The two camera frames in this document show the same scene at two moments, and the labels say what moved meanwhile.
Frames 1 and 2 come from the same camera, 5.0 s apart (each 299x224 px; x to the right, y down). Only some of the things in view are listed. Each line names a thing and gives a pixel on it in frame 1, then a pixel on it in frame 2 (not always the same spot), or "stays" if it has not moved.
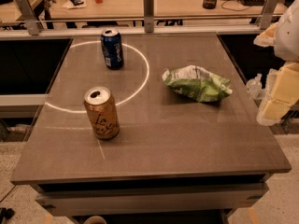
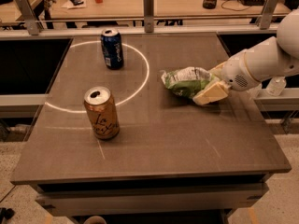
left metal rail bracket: x=27 y=11 stays
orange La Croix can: x=102 y=110 stays
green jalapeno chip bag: x=197 y=83 stays
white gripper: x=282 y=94 to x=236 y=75
